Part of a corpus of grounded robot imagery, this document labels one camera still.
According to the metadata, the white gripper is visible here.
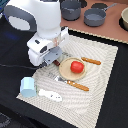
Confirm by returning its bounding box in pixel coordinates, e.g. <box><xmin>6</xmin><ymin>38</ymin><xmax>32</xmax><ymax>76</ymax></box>
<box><xmin>27</xmin><ymin>27</ymin><xmax>69</xmax><ymax>66</ymax></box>

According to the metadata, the light blue cup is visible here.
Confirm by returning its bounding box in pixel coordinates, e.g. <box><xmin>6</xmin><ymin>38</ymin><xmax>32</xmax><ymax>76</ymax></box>
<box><xmin>20</xmin><ymin>77</ymin><xmax>36</xmax><ymax>97</ymax></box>

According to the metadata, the red tomato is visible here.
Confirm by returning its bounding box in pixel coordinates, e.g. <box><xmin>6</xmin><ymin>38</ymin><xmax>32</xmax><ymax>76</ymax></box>
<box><xmin>70</xmin><ymin>61</ymin><xmax>84</xmax><ymax>73</ymax></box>

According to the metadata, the brown sausage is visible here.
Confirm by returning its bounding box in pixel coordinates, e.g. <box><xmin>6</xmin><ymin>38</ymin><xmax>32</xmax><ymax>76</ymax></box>
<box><xmin>54</xmin><ymin>60</ymin><xmax>60</xmax><ymax>66</ymax></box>

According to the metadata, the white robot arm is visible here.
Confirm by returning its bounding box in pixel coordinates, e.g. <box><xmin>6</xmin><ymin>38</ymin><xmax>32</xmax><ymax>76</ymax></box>
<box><xmin>4</xmin><ymin>0</ymin><xmax>69</xmax><ymax>67</ymax></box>

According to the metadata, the round wooden plate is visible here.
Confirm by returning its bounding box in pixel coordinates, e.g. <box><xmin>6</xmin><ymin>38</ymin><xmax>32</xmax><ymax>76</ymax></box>
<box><xmin>59</xmin><ymin>57</ymin><xmax>86</xmax><ymax>81</ymax></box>

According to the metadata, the beige woven placemat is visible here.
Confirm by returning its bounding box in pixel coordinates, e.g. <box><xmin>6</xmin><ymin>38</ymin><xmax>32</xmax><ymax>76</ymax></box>
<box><xmin>17</xmin><ymin>36</ymin><xmax>118</xmax><ymax>128</ymax></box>

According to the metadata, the grey pot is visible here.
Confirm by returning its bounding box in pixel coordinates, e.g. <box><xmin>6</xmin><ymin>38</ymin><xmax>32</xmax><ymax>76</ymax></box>
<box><xmin>61</xmin><ymin>0</ymin><xmax>81</xmax><ymax>21</ymax></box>

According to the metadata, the brown stove board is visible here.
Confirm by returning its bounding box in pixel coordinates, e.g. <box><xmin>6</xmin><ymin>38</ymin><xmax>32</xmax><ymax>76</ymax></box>
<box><xmin>61</xmin><ymin>0</ymin><xmax>128</xmax><ymax>43</ymax></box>

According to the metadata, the beige bowl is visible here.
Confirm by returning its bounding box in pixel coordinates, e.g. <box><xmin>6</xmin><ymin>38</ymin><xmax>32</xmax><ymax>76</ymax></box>
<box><xmin>121</xmin><ymin>7</ymin><xmax>128</xmax><ymax>30</ymax></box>

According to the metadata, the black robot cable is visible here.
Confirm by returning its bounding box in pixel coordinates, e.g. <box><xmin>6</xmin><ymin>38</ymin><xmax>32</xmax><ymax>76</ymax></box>
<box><xmin>0</xmin><ymin>61</ymin><xmax>48</xmax><ymax>71</ymax></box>

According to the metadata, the knife with wooden handle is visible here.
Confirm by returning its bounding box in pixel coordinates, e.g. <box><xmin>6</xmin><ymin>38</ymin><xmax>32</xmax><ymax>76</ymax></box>
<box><xmin>62</xmin><ymin>52</ymin><xmax>101</xmax><ymax>65</ymax></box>

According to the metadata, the fork with wooden handle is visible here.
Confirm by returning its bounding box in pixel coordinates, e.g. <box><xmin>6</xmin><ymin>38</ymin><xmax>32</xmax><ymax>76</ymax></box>
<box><xmin>54</xmin><ymin>76</ymin><xmax>89</xmax><ymax>91</ymax></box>

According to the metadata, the grey saucepan with handle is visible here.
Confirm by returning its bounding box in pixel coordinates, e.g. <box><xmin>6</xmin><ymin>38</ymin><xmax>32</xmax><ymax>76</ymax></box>
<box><xmin>84</xmin><ymin>3</ymin><xmax>116</xmax><ymax>27</ymax></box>

